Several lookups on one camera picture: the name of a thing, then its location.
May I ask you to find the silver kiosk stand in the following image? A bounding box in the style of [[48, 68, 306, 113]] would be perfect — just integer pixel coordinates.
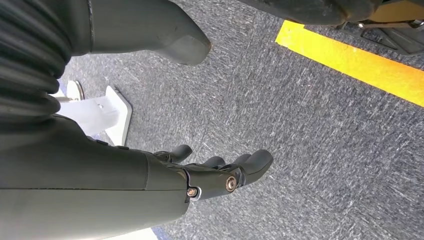
[[52, 84, 133, 147]]

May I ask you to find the round floor stand base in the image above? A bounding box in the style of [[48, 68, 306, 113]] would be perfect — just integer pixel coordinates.
[[64, 80, 85, 102]]

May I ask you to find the yellow floor tape strip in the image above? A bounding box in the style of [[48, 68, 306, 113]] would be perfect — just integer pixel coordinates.
[[274, 19, 424, 109]]

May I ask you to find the dark metal grid plate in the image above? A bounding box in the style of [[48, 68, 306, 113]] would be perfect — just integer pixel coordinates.
[[336, 21, 424, 57]]

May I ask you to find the tan wooden desk leg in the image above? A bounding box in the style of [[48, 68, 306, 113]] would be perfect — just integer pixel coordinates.
[[365, 0, 424, 23]]

